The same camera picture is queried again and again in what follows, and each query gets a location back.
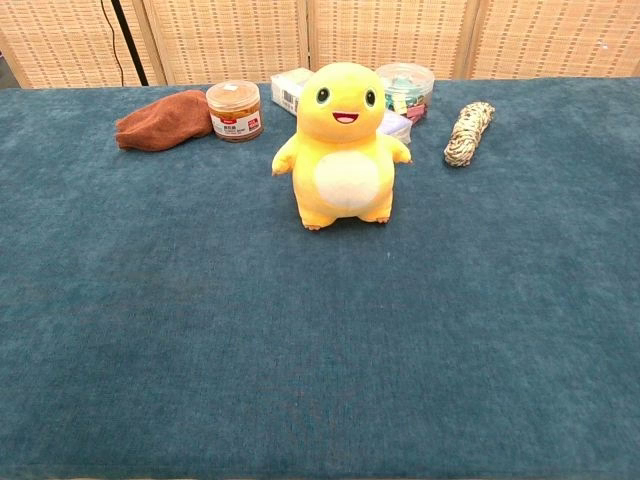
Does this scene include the brown folded towel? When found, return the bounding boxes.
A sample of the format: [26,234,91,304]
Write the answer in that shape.
[115,89,215,152]

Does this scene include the teal table cloth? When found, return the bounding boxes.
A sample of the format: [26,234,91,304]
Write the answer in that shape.
[0,77,640,480]

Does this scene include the clear jar of rubber bands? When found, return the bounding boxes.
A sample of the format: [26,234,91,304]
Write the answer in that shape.
[205,80,265,144]

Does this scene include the bundle of twisted rope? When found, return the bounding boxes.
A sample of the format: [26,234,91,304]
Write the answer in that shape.
[443,101,496,168]

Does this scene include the small purple plastic box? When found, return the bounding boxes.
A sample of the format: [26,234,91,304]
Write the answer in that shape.
[377,110,415,146]

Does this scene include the bamboo folding screen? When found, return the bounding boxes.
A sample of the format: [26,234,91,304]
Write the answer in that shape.
[0,0,640,90]

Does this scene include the white pack with barcode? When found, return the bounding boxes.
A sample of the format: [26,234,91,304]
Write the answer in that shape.
[270,68,316,118]

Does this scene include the black cable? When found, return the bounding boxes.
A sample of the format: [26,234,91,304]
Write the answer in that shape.
[100,0,125,88]

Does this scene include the black stand pole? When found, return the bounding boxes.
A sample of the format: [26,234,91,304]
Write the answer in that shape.
[110,0,151,87]

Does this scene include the clear tub of binder clips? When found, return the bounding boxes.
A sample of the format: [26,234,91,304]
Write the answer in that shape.
[375,63,435,126]

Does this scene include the yellow plush toy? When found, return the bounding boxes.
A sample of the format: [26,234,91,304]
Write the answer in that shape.
[271,62,413,232]

